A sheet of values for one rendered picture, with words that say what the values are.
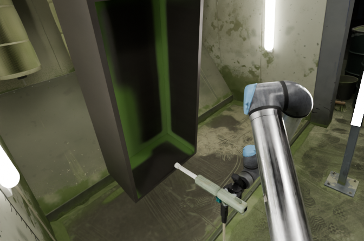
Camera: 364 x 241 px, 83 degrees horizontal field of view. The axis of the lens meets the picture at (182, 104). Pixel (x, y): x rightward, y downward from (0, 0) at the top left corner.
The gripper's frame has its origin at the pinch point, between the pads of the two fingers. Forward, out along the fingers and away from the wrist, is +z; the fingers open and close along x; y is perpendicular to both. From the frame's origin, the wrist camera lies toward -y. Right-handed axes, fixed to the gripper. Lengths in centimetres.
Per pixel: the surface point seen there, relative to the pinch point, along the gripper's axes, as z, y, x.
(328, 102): -194, 4, -9
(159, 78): -25, -48, 74
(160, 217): 1, 60, 58
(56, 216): 59, 64, 128
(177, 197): -21, 58, 59
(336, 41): -186, -61, -4
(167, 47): -26, -70, 65
